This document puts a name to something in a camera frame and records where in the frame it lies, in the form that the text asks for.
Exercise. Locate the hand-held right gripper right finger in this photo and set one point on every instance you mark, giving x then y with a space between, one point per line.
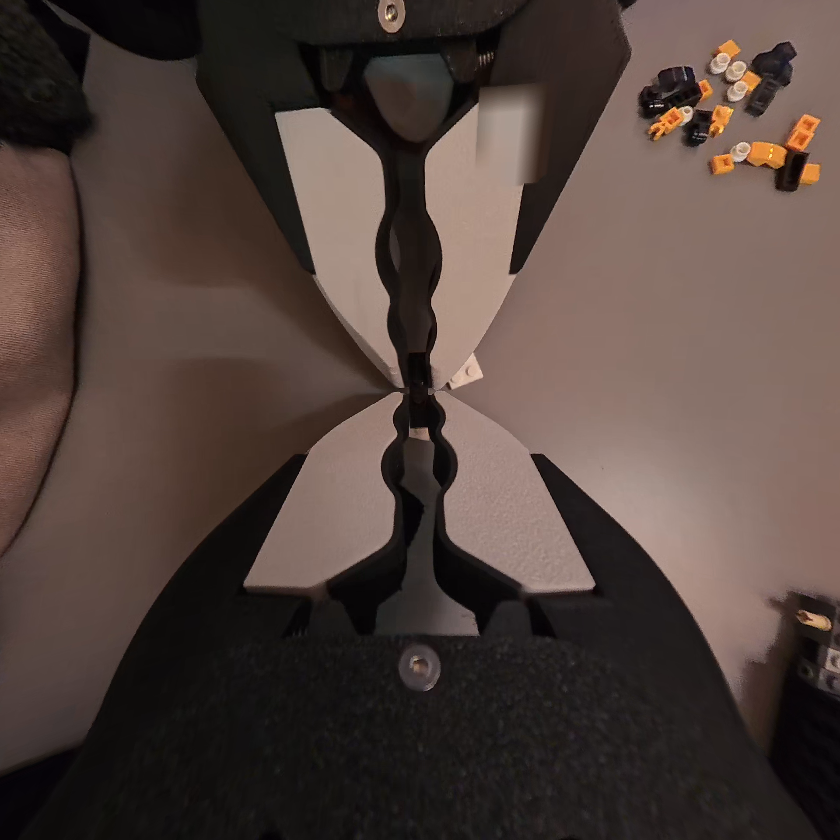
512 518

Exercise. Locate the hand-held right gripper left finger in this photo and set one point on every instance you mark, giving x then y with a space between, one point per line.
328 512

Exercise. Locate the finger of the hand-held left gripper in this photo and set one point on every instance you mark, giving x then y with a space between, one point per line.
334 216
472 236

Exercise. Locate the pile of mixed small lego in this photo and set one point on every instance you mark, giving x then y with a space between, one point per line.
768 152

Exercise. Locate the partly built lego car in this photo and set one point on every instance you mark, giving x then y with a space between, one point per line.
814 722

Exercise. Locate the black fleece jacket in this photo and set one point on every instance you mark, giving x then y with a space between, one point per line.
39 65

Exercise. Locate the beige sweatshirt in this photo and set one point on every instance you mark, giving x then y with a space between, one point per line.
33 328

